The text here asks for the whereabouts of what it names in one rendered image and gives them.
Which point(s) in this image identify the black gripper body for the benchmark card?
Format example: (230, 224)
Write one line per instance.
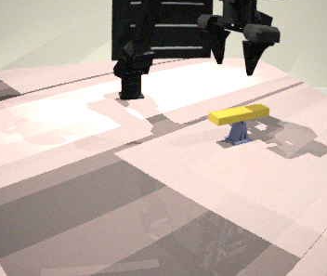
(239, 13)

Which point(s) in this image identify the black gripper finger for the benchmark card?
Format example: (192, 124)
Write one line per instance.
(217, 43)
(252, 52)

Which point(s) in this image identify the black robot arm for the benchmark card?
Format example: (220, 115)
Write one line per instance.
(137, 56)

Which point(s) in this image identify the yellow bar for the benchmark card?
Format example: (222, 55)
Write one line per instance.
(228, 116)

